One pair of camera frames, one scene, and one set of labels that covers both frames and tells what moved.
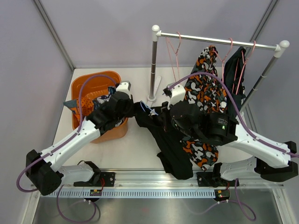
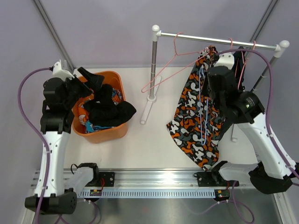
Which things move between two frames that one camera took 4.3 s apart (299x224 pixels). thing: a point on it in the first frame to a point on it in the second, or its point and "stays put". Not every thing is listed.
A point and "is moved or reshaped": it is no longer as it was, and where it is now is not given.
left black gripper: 131,112 to 94,81
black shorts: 175,159 is moved or reshaped
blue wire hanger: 147,108 to 202,77
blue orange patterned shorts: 88,104 is moved or reshaped
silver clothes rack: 279,50 stays put
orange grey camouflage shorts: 209,94 stays put
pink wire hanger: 172,55 to 144,91
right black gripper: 173,103 to 207,79
